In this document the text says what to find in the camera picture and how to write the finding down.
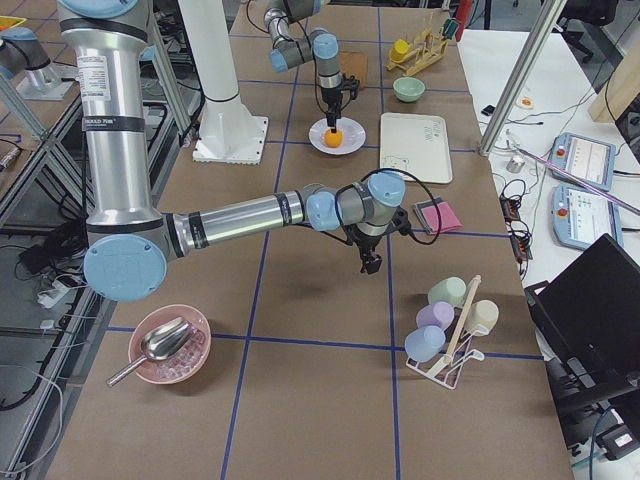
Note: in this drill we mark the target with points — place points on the blue teach pendant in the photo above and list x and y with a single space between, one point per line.
590 160
580 218

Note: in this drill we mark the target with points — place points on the pink bowl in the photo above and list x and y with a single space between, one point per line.
181 355

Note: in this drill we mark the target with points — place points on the far blue teach pendant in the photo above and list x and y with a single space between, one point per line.
590 160

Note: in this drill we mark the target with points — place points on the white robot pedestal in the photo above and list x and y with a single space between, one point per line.
228 132

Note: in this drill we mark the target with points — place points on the white plate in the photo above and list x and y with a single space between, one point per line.
347 137

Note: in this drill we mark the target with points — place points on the wooden dish rack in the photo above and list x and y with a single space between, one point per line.
427 47

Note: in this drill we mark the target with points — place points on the fried egg toy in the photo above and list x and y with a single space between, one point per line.
525 103

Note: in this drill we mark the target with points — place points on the green cup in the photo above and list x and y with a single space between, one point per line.
451 290

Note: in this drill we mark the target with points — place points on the dark green mug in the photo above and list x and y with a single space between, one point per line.
449 28

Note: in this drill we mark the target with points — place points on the white cup rack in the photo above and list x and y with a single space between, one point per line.
446 368

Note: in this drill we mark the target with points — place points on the orange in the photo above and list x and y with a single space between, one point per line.
333 139

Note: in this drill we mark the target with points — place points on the aluminium frame post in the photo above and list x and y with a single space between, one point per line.
525 62

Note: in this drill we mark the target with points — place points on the cream bear tray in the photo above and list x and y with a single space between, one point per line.
417 144

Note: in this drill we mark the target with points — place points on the red cylinder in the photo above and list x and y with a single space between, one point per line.
463 12

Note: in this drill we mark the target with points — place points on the cream cup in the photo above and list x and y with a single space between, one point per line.
482 317

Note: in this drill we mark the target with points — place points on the metal cylinder weight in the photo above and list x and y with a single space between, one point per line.
515 164

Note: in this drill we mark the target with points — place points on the metal scoop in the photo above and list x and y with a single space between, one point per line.
159 344

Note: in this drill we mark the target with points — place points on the blue cup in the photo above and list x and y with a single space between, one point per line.
424 343

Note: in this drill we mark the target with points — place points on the wooden cutting board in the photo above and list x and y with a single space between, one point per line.
355 64

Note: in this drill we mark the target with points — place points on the purple cup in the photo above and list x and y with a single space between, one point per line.
439 314

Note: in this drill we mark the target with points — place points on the yellow mug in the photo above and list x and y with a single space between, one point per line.
399 51

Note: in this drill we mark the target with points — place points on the near blue teach pendant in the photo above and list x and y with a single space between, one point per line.
580 218

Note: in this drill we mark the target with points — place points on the small black device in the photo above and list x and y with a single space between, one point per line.
488 110

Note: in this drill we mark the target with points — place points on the reacher grabber stick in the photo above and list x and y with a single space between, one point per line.
577 181

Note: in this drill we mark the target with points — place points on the black laptop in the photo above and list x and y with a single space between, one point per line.
589 314

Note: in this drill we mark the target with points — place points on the green bowl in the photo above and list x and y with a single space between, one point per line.
408 89

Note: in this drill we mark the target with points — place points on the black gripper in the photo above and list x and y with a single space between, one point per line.
330 95
365 242

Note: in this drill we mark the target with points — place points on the pink and grey cloths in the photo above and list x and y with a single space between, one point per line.
436 216

